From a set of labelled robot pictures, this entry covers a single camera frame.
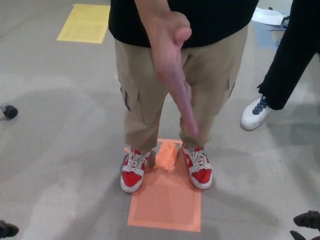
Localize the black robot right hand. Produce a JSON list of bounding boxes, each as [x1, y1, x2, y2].
[[289, 209, 320, 240]]

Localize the person's bare right hand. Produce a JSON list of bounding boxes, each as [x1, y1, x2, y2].
[[143, 11, 200, 137]]

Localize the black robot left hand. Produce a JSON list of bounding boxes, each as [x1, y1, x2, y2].
[[0, 219, 20, 238]]

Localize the person's bare right forearm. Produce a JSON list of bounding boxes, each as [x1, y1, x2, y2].
[[133, 0, 174, 27]]

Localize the beige cargo trousers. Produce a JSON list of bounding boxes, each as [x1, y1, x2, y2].
[[114, 24, 249, 153]]

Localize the black t-shirt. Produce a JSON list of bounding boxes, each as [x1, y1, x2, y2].
[[108, 0, 260, 49]]

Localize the yellow floor sheet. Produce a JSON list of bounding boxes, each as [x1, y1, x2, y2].
[[56, 3, 111, 45]]

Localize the blue floor sheet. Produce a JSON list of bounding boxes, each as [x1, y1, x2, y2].
[[254, 21, 286, 51]]

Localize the white sneaker with blue laces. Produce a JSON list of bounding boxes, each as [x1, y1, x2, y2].
[[240, 96, 273, 131]]

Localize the white paper sheet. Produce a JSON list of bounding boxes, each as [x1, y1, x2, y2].
[[251, 6, 288, 26]]

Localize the red and white sneaker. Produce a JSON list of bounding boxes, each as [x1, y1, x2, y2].
[[181, 143, 213, 190], [120, 146, 152, 193]]

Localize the black chair caster wheel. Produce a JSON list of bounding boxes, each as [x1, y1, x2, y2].
[[0, 102, 19, 121]]

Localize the black trousers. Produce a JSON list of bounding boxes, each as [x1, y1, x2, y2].
[[257, 0, 320, 111]]

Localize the orange floor sheet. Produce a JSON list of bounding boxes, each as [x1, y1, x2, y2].
[[127, 138, 202, 233]]

